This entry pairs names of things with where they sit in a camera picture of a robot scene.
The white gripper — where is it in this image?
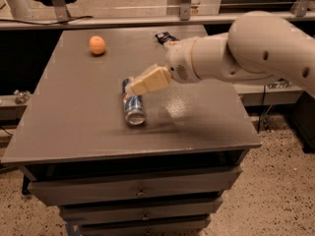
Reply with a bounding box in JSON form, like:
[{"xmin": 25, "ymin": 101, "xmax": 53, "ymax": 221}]
[{"xmin": 125, "ymin": 37, "xmax": 200, "ymax": 95}]

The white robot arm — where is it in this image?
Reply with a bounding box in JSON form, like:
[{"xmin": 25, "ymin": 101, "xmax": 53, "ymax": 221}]
[{"xmin": 126, "ymin": 11, "xmax": 315, "ymax": 96}]

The top grey drawer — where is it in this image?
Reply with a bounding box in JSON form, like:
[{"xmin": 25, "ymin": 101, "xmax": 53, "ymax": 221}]
[{"xmin": 29, "ymin": 166, "xmax": 242, "ymax": 206}]

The middle grey drawer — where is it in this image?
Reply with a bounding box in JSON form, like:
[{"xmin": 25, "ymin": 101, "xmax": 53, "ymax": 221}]
[{"xmin": 60, "ymin": 196, "xmax": 222, "ymax": 225}]

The orange fruit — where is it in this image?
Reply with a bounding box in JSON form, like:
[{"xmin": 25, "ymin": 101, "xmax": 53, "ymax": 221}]
[{"xmin": 89, "ymin": 35, "xmax": 106, "ymax": 55}]

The grey drawer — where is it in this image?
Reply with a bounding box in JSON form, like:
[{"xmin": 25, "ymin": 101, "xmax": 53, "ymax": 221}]
[
  {"xmin": 29, "ymin": 166, "xmax": 242, "ymax": 206},
  {"xmin": 60, "ymin": 196, "xmax": 222, "ymax": 225},
  {"xmin": 80, "ymin": 215, "xmax": 211, "ymax": 236}
]

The black hanging cable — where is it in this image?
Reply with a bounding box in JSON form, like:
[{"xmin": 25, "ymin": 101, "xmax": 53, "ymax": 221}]
[{"xmin": 257, "ymin": 84, "xmax": 268, "ymax": 134}]

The grey drawer cabinet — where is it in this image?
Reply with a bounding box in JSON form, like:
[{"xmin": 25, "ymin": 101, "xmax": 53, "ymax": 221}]
[{"xmin": 0, "ymin": 25, "xmax": 263, "ymax": 236}]

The black cable on rail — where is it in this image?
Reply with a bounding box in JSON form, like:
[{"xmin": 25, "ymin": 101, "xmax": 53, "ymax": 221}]
[{"xmin": 0, "ymin": 15, "xmax": 95, "ymax": 27}]

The bottom grey drawer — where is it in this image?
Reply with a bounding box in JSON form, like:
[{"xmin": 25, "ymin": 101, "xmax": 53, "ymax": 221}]
[{"xmin": 80, "ymin": 215, "xmax": 211, "ymax": 236}]

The silver blue redbull can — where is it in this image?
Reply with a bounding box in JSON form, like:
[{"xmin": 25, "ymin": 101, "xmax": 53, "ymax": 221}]
[{"xmin": 122, "ymin": 77, "xmax": 146, "ymax": 126}]

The dark blue snack packet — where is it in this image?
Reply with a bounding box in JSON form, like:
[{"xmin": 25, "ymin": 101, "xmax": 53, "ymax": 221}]
[{"xmin": 156, "ymin": 31, "xmax": 178, "ymax": 45}]

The grey metal rail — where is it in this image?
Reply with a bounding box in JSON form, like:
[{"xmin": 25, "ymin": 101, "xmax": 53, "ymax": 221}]
[{"xmin": 0, "ymin": 11, "xmax": 315, "ymax": 31}]

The crumpled clear plastic wrapper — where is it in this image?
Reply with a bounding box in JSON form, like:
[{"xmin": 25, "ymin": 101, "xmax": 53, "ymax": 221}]
[{"xmin": 14, "ymin": 89, "xmax": 31, "ymax": 104}]

